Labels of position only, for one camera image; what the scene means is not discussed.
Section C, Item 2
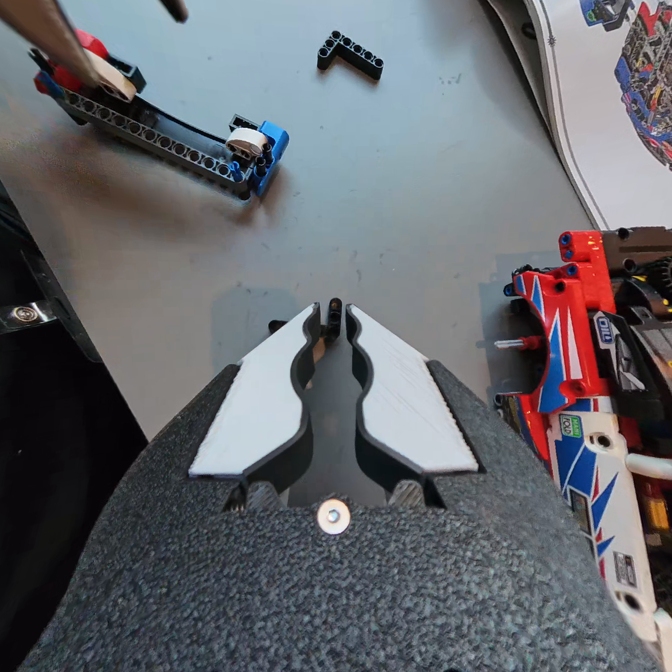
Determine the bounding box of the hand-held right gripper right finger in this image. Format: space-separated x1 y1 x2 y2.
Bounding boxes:
344 303 481 504

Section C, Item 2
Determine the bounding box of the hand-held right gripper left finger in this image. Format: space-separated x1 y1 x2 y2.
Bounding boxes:
188 302 322 502

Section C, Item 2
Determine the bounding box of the black L-shaped beam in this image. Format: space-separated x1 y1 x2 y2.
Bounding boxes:
268 297 343 347
316 30 385 81

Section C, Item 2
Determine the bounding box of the grey beam brick assembly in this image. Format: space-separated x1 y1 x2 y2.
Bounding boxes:
29 29 291 203

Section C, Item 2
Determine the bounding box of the grey desk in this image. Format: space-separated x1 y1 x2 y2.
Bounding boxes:
0 0 604 505

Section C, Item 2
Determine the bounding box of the red blue white toy car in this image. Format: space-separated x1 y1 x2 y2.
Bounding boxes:
493 226 672 662

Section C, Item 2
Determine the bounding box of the building instruction booklet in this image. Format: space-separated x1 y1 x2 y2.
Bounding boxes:
485 0 672 232

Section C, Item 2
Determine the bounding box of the black lanyard with clear clip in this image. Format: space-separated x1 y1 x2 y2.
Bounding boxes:
0 210 103 363

